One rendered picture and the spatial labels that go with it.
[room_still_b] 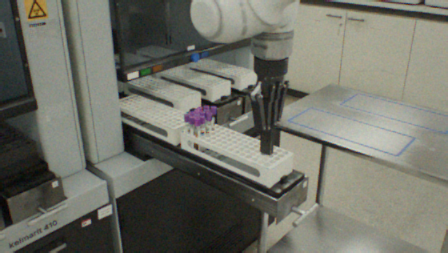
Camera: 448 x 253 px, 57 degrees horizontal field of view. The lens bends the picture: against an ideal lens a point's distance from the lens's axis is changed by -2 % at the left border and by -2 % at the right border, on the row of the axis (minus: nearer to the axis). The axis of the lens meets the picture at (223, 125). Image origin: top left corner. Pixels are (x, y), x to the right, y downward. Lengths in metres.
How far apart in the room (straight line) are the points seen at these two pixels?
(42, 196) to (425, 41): 2.68
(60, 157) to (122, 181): 0.18
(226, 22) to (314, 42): 2.88
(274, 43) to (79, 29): 0.51
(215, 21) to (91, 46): 0.54
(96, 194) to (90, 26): 0.44
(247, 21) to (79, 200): 0.69
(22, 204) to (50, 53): 0.36
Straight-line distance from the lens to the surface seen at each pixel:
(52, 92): 1.14
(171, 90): 1.44
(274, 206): 0.98
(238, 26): 0.70
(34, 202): 1.11
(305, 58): 3.62
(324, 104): 1.46
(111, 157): 1.31
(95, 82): 1.19
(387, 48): 3.30
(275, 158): 1.01
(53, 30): 1.11
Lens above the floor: 1.35
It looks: 25 degrees down
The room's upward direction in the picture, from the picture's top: straight up
